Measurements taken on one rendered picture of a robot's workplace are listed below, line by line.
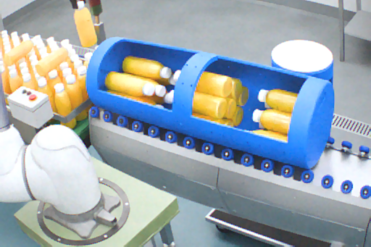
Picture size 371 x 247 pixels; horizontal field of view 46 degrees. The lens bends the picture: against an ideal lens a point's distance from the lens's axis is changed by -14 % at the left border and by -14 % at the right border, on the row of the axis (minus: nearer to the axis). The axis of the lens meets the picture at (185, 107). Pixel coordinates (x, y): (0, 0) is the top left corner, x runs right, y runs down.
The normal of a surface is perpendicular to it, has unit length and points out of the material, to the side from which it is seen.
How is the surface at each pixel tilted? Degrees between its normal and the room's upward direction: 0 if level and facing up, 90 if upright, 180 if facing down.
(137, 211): 2
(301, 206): 70
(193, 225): 0
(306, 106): 36
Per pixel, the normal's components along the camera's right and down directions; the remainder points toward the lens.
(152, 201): -0.11, -0.82
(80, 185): 0.61, 0.37
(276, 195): -0.56, 0.20
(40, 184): -0.02, 0.42
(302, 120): -0.51, -0.12
